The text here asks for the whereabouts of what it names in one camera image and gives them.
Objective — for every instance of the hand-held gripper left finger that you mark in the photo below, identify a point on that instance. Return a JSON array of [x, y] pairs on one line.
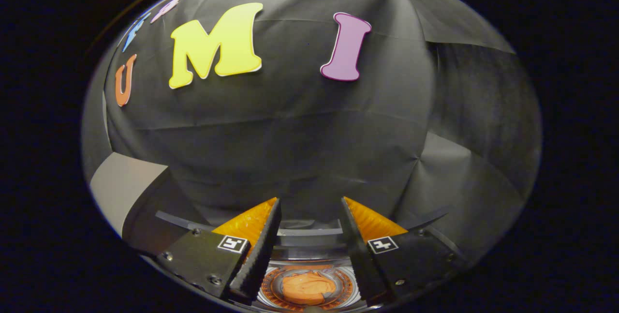
[[261, 260]]

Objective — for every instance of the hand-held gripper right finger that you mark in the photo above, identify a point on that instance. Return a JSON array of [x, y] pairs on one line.
[[360, 260]]

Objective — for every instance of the grey washing machine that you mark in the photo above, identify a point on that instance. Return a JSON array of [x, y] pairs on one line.
[[349, 293]]

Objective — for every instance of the orange polo shirt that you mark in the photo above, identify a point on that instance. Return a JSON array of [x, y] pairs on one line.
[[309, 288]]

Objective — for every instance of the grey filing cabinet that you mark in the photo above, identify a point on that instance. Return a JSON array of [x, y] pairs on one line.
[[121, 187]]

